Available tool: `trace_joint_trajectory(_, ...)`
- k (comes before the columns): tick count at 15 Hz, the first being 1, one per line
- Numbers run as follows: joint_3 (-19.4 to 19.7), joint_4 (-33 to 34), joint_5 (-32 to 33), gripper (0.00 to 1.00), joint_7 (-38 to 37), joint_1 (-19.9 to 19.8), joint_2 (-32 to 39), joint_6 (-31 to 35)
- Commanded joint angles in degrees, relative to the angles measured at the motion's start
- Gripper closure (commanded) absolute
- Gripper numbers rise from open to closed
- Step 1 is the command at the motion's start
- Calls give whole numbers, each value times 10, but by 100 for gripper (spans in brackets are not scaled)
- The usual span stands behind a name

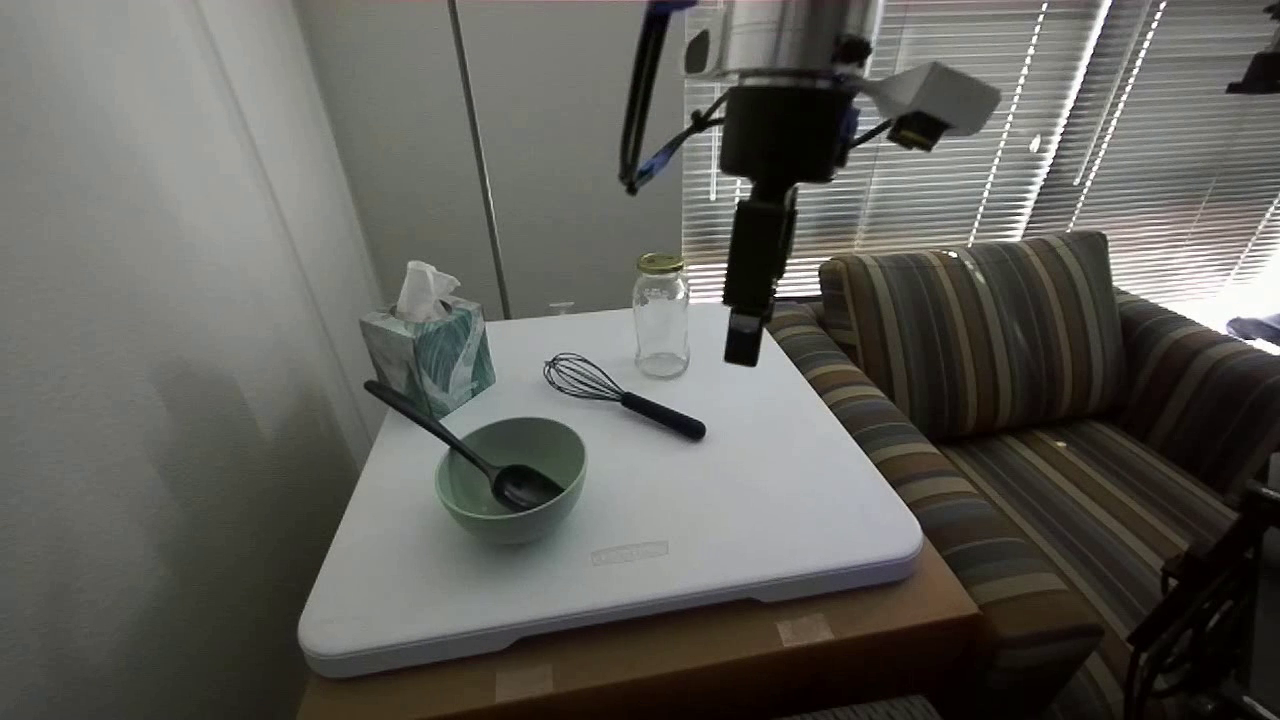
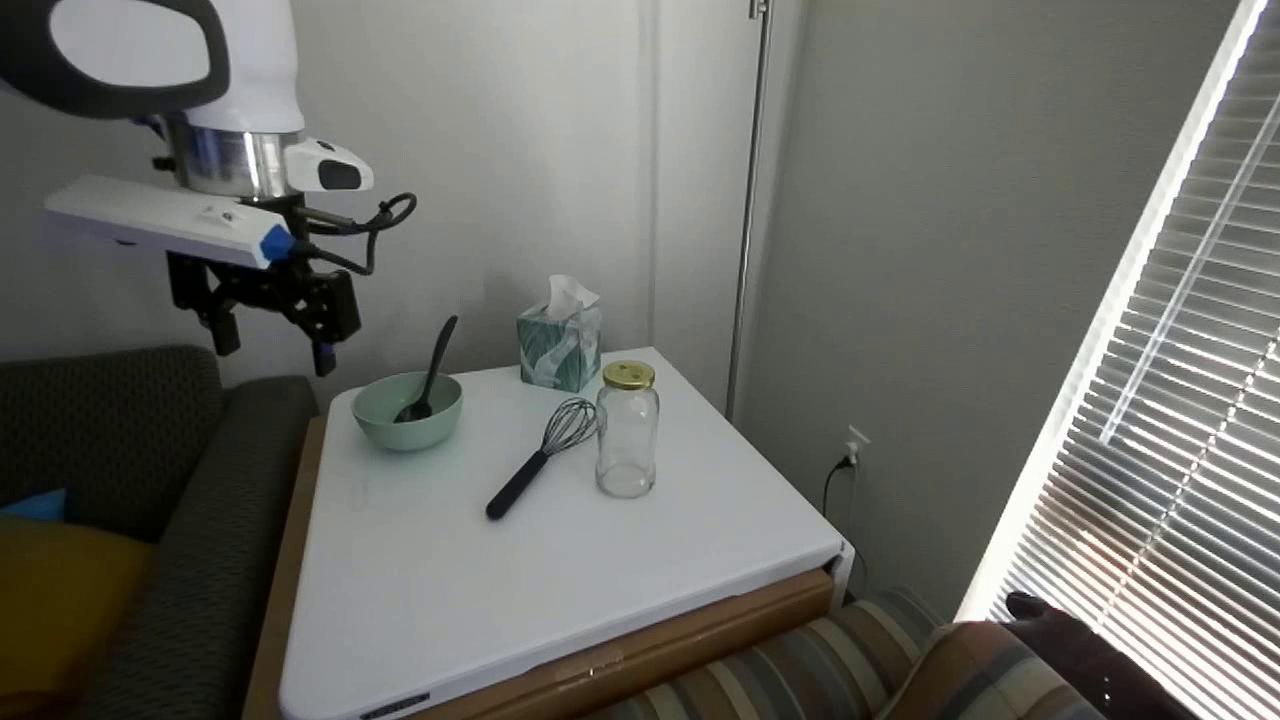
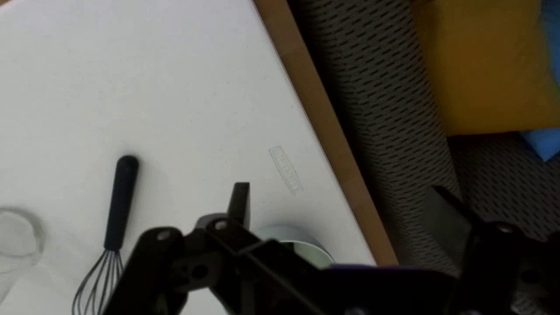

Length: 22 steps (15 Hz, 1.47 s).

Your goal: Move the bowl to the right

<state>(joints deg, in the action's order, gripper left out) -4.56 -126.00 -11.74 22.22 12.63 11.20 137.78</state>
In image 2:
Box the striped sofa cushion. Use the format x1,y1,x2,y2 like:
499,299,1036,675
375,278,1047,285
881,618,1113,720

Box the dark brown fabric item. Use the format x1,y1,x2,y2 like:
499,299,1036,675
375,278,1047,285
1006,589,1204,720

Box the black power cord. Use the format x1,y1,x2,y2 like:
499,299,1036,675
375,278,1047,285
820,452,856,520

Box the thin vertical wall conduit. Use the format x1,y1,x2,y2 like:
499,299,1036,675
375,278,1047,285
725,0,778,423

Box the white window blinds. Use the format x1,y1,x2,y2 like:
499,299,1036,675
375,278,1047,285
955,0,1280,720

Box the striped sofa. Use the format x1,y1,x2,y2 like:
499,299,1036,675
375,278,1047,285
586,591,935,720

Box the dark grey sofa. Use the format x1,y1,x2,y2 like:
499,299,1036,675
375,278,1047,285
0,344,325,720

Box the light green bowl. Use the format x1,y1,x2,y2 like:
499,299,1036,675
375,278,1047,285
347,370,468,456

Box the yellow pillow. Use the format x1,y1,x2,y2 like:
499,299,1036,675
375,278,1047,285
0,517,159,711

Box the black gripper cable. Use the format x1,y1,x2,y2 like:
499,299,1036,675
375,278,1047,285
286,189,420,279

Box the whisk with black handle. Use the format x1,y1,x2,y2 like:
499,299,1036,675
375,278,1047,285
480,397,603,524

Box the black spoon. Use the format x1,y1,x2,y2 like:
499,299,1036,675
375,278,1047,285
394,312,463,427

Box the teal white tissue box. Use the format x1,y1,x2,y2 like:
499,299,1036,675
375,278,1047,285
512,271,607,397

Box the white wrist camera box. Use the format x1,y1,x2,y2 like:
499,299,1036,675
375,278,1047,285
40,173,298,271

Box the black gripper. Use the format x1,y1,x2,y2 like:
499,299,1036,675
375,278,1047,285
165,249,370,381

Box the white wall outlet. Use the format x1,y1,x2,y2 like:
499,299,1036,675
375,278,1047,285
836,421,871,472

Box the clear glass jar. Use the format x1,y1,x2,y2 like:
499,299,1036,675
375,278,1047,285
594,356,665,506

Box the white table board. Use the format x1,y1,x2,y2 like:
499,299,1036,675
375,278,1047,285
276,350,853,720

